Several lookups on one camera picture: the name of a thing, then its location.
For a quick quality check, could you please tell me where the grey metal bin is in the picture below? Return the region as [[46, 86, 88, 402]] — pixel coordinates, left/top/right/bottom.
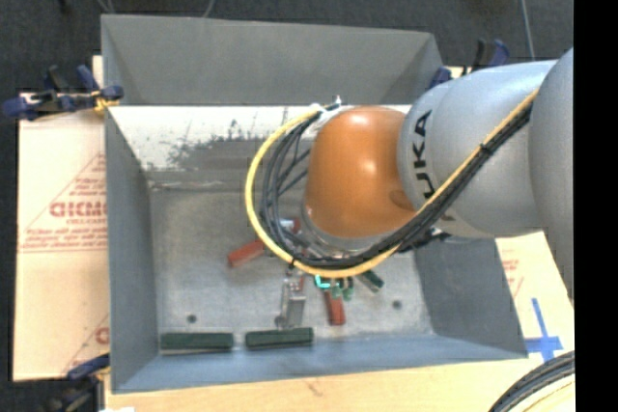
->
[[99, 14, 529, 395]]

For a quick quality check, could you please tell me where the red-brown flat block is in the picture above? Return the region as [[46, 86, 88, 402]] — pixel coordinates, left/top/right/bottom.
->
[[323, 288, 348, 327], [226, 239, 267, 269]]

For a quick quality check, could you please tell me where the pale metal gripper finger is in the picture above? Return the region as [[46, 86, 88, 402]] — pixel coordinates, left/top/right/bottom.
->
[[288, 294, 309, 329], [273, 278, 294, 330]]

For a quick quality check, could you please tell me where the dark green flat block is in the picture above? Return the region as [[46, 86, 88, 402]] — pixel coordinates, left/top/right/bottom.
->
[[357, 269, 386, 294], [158, 331, 236, 354], [243, 326, 316, 350]]

